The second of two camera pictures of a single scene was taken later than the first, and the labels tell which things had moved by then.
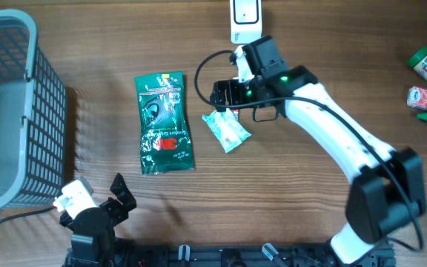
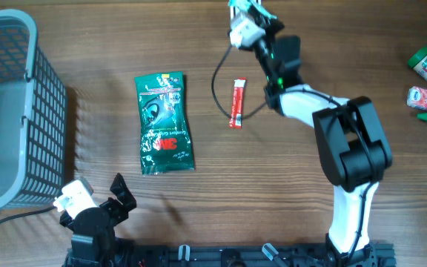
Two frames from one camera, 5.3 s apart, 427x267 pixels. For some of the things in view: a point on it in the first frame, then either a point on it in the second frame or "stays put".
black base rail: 143,255 stays put
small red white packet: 422,99 stays put
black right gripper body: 239,93 -> 271,27
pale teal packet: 227,128 -> 247,13
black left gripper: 119,213 stays put
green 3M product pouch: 165,140 stays put
